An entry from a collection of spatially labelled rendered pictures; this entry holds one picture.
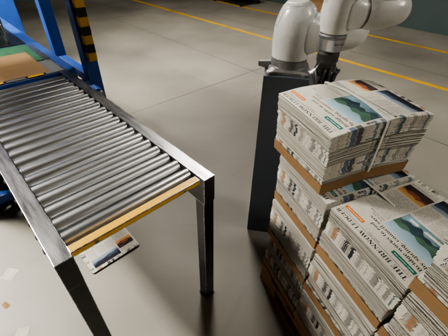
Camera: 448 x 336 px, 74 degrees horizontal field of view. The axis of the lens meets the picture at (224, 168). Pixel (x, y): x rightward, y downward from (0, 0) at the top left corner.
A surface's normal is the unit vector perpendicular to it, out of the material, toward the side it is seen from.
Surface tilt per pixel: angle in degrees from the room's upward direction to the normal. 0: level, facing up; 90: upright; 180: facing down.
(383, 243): 1
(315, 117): 3
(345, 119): 4
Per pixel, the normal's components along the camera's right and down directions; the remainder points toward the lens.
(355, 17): 0.23, 0.64
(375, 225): 0.03, -0.79
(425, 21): -0.73, 0.41
